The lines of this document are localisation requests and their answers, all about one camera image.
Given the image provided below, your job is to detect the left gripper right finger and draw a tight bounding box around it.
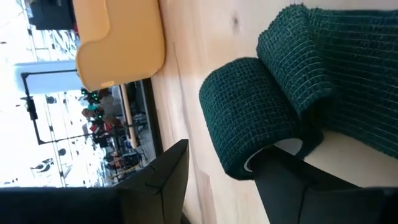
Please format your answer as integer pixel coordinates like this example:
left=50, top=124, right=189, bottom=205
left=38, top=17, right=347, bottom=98
left=248, top=146, right=398, bottom=224

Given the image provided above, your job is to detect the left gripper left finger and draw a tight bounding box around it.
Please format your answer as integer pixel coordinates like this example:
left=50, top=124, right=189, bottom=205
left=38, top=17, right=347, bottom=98
left=0, top=139, right=190, bottom=224

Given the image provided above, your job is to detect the green elastic bandage roll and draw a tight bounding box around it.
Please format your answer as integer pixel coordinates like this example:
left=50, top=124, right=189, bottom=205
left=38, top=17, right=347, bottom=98
left=198, top=3, right=398, bottom=181

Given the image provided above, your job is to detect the wooden pole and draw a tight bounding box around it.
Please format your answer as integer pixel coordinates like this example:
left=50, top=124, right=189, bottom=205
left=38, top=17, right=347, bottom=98
left=119, top=83, right=140, bottom=149

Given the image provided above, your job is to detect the white pillar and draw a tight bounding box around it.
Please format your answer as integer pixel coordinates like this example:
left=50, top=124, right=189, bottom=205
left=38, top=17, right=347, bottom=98
left=14, top=60, right=83, bottom=95

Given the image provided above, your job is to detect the yellow plastic basin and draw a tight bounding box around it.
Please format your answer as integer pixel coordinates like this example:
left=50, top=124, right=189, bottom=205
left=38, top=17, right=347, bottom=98
left=73, top=0, right=166, bottom=92

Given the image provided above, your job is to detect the black monitor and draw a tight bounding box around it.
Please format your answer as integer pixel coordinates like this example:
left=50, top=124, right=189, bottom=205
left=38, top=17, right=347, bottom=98
left=29, top=0, right=76, bottom=31

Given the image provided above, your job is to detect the black aluminium table frame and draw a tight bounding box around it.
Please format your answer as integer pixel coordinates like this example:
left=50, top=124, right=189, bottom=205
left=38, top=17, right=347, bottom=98
left=141, top=77, right=164, bottom=156

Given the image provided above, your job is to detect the black distant rig frame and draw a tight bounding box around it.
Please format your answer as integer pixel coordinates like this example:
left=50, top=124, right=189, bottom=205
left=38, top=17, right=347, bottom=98
left=21, top=70, right=94, bottom=146

